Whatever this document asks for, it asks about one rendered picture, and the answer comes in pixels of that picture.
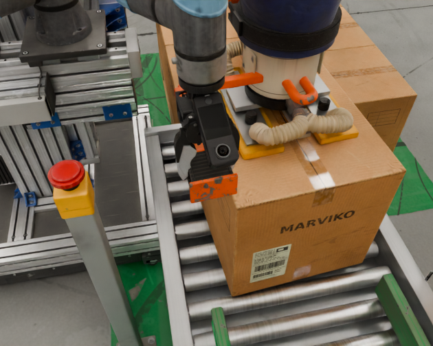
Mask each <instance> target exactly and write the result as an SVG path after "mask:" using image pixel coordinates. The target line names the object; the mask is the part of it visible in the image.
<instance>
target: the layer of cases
mask: <svg viewBox="0 0 433 346"><path fill-rule="evenodd" d="M340 8H341V10H342V18H341V22H340V28H339V31H338V34H337V36H336V37H335V41H334V43H333V44H332V46H331V47H329V48H328V49H327V50H326V51H325V52H324V58H323V62H322V64H323V65H324V66H325V67H326V69H327V70H328V71H329V73H330V74H331V75H332V76H333V78H334V79H335V80H336V82H337V83H338V84H339V85H340V86H341V88H342V89H343V90H344V92H345V93H346V94H347V96H349V98H350V99H351V100H352V102H353V103H354V105H356V107H357V108H358V109H359V111H360V112H361V113H362V115H363V116H364V117H365V118H366V119H367V121H368V122H369V123H370V125H371V126H372V127H373V128H374V129H375V131H376V132H377V134H378V135H379V136H380V137H381V138H382V139H383V141H384V142H385V144H386V145H387V146H388V147H389V148H390V150H391V151H392V152H393V151H394V149H395V146H396V144H397V142H398V140H399V137H400V135H401V132H402V130H403V127H404V126H405V123H406V121H407V118H408V116H409V114H410V111H411V109H412V107H413V104H414V102H415V100H416V98H417V94H416V92H415V91H414V90H413V89H412V87H411V86H410V85H409V84H408V83H407V82H406V81H405V80H404V78H403V77H402V76H401V74H400V73H399V72H398V71H397V70H396V69H395V68H394V67H393V65H392V64H391V63H390V61H389V60H388V59H387V58H386V57H385V56H384V55H383V54H382V52H381V51H380V50H379V49H378V47H377V46H376V45H375V44H374V42H372V41H371V39H370V38H369V37H368V36H367V34H366V33H365V32H364V31H363V29H362V28H361V27H360V26H359V25H358V24H357V23H356V22H355V20H354V19H353V18H352V16H351V15H350V14H349V13H348V12H347V11H346V10H345V9H344V7H342V5H341V4H340ZM229 12H230V9H229V8H228V5H227V26H226V44H227V45H228V44H229V43H232V42H235V41H240V39H239V37H238V34H237V33H236V31H235V29H234V28H233V26H232V24H231V23H230V21H229V19H228V13H229ZM156 29H157V41H158V47H159V55H160V59H161V63H162V69H163V72H164V79H165V82H166V88H167V92H168V98H169V102H170V108H171V111H172V115H173V121H174V124H180V122H179V118H178V116H177V103H176V99H175V95H174V89H175V88H177V87H178V84H179V80H178V75H177V68H176V64H172V62H171V58H173V57H176V55H175V50H174V43H173V32H172V30H170V29H168V28H167V27H164V26H162V25H160V24H158V23H156Z"/></svg>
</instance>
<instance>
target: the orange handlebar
mask: <svg viewBox="0 0 433 346"><path fill-rule="evenodd" d="M261 82H263V75H262V74H260V73H258V72H256V71H255V73H253V72H250V73H242V74H238V75H233V76H225V83H224V85H223V86H222V87H221V88H220V89H219V90H221V89H228V88H232V87H240V86H245V85H249V84H257V83H261ZM300 85H301V87H302V88H303V89H304V91H305V92H306V94H307V95H302V94H300V93H299V92H298V90H297V88H296V87H295V86H294V84H293V82H292V81H291V80H284V81H282V86H283V87H284V89H285V91H286V92H287V94H288V95H289V97H290V98H291V99H292V100H293V101H294V102H295V103H296V104H301V105H308V104H312V103H314V102H315V101H316V100H317V98H318V92H317V91H316V89H315V87H314V86H313V85H312V83H311V82H310V81H309V79H308V77H306V76H305V77H303V78H301V79H300ZM176 91H183V89H182V88H181V87H180V85H179V84H178V87H177V88H175V89H174V95H175V92H176ZM175 99H176V96H175ZM194 145H195V148H196V149H200V148H204V147H203V143H201V145H199V146H198V145H197V143H194Z"/></svg>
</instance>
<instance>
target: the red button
mask: <svg viewBox="0 0 433 346"><path fill-rule="evenodd" d="M47 177H48V179H49V182H50V184H51V185H52V186H53V187H55V188H57V189H63V190H65V191H72V190H75V189H76V188H78V186H79V185H80V183H81V182H82V180H83V179H84V177H85V169H84V166H83V165H82V163H81V162H79V161H76V160H64V161H60V162H58V163H56V164H55V165H53V166H52V167H51V168H50V170H49V172H48V175H47Z"/></svg>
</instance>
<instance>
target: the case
mask: <svg viewBox="0 0 433 346"><path fill-rule="evenodd" d="M317 74H318V75H319V77H320V78H321V79H322V81H323V82H324V83H325V85H326V86H327V87H328V88H329V90H330V94H331V95H332V96H333V98H334V99H335V101H336V102H337V103H338V104H339V106H340V107H342V108H345V109H346V110H348V111H349V112H350V113H351V114H352V116H353V119H354V121H353V125H354V126H355V127H356V129H357V130H358V131H359V134H358V137H356V138H353V139H347V140H343V141H336V142H333V143H326V144H322V145H321V144H319V142H318V140H317V139H316V138H315V136H314V134H313V133H312V132H311V131H310V132H311V136H310V137H305V138H301V139H294V140H293V141H292V140H291V141H289V142H288V141H287V142H286V143H284V142H283V143H282V144H283V146H284V147H285V148H284V152H281V153H278V154H272V155H268V156H264V157H258V158H254V159H248V160H244V159H243V158H242V156H241V153H240V151H238V153H239V158H238V161H237V162H236V163H235V166H234V168H233V170H232V171H233V173H237V174H238V185H237V194H233V195H229V196H224V197H220V198H214V199H211V200H205V201H201V204H202V207H203V210H204V213H205V215H206V220H207V222H208V226H209V228H210V232H211V234H212V238H213V240H214V244H215V247H216V251H217V253H218V256H219V259H220V262H221V265H222V268H223V272H224V274H225V278H226V281H227V284H228V287H229V289H230V293H231V296H232V297H235V296H238V295H243V294H246V293H249V292H254V291H257V290H261V289H264V288H269V287H272V286H277V285H280V284H285V283H287V282H290V281H295V280H299V279H303V278H306V277H311V276H314V275H319V274H322V273H326V272H329V271H332V270H337V269H341V268H345V267H348V266H353V265H356V264H361V263H362V262H363V261H364V258H365V256H366V254H367V252H368V250H369V248H370V246H371V244H372V242H373V240H374V238H375V236H376V234H377V231H378V229H379V227H380V225H381V223H382V221H383V219H384V217H385V215H386V212H387V210H388V208H389V206H390V204H391V202H392V200H393V198H394V196H395V194H396V192H397V190H398V188H399V186H400V184H401V181H402V179H403V177H404V175H405V173H406V169H405V168H404V167H403V165H402V164H401V162H400V161H399V160H398V158H396V156H395V155H394V154H393V152H392V151H391V150H390V148H389V147H388V146H387V145H386V144H385V142H384V141H383V139H382V138H381V137H380V136H379V135H378V134H377V132H376V131H375V129H374V128H373V127H372V126H371V125H370V123H369V122H368V121H367V119H366V118H365V117H364V116H363V115H362V113H361V112H360V111H359V109H358V108H357V107H356V105H354V103H353V102H352V100H351V99H350V98H349V96H347V94H346V93H345V92H344V90H343V89H342V88H341V86H340V85H339V84H338V83H337V82H336V80H335V79H334V78H333V76H332V75H331V74H330V73H329V71H328V70H327V69H326V67H325V66H324V65H323V64H322V68H321V72H320V74H319V73H318V72H317ZM263 110H264V111H265V113H266V115H267V116H268V118H269V120H270V122H271V124H272V126H273V127H274V128H275V127H277V126H279V125H283V124H286V123H289V122H288V121H287V118H286V117H285V115H284V114H283V112H282V111H276V110H274V111H273V110H271V109H268V108H264V107H263Z"/></svg>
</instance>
